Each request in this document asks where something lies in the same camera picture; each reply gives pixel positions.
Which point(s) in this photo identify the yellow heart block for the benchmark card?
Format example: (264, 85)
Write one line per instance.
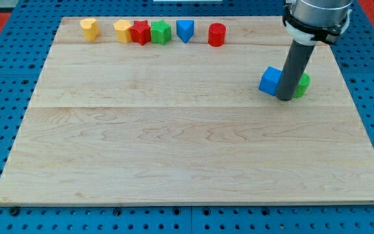
(90, 28)

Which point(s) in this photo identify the red cylinder block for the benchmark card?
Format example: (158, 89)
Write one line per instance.
(216, 34)

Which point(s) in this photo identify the blue triangle block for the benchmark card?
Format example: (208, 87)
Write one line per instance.
(185, 29)

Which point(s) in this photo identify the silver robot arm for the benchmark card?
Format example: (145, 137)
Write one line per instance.
(313, 21)

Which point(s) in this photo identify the yellow pentagon block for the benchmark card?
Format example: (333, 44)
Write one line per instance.
(122, 30)

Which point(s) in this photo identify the red star block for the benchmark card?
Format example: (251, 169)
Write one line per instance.
(141, 32)

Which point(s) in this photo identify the blue cube block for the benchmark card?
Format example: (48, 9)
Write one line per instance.
(269, 80)

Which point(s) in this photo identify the light wooden board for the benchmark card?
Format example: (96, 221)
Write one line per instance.
(112, 124)

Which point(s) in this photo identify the green star block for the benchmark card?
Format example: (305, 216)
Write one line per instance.
(160, 32)

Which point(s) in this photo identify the green cylinder block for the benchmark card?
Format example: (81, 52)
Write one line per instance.
(302, 86)

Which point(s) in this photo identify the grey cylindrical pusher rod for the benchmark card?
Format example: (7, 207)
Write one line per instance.
(293, 69)

